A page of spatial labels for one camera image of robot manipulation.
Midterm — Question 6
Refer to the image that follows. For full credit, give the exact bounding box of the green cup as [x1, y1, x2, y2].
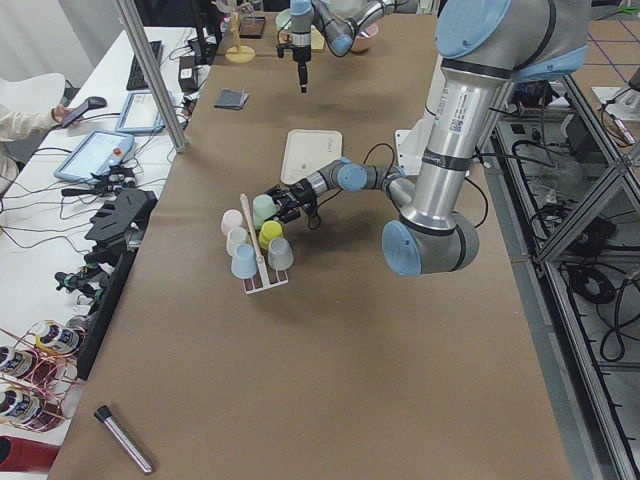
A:
[252, 194, 279, 228]

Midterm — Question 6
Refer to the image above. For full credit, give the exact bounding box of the yellow cup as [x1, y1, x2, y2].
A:
[258, 220, 283, 250]

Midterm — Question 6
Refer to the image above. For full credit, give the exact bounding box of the grey cup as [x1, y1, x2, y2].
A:
[268, 237, 294, 271]

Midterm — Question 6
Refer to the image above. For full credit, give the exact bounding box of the pink cup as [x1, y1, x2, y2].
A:
[220, 209, 244, 236]

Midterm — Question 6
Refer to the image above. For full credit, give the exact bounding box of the cream cup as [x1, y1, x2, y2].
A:
[226, 226, 249, 256]

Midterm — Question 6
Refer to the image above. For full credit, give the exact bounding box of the white rectangular tray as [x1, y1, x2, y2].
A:
[280, 129, 343, 185]

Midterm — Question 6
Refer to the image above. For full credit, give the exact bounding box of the blue cup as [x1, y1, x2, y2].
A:
[231, 243, 258, 280]

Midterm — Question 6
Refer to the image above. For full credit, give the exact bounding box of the white cup rack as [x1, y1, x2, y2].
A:
[240, 193, 289, 295]

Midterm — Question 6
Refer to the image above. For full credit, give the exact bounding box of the pink ice bowl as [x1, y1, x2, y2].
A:
[350, 23, 379, 53]

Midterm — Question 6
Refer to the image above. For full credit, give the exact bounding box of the wooden mug tree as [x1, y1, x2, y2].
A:
[212, 1, 255, 64]

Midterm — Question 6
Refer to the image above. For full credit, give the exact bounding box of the grey folded cloth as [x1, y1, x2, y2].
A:
[214, 88, 249, 110]

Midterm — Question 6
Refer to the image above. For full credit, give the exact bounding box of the blue teach pendant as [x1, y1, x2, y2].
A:
[53, 130, 135, 183]
[115, 90, 165, 135]

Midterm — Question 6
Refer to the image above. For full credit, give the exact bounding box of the black keyboard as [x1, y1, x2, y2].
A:
[125, 39, 165, 92]

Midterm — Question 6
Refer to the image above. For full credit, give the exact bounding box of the steel tube black cap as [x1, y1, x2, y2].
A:
[94, 405, 154, 475]

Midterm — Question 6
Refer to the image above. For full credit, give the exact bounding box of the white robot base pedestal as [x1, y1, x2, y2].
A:
[395, 55, 445, 176]

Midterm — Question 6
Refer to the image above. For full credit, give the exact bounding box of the aluminium frame post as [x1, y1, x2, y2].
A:
[114, 0, 187, 153]

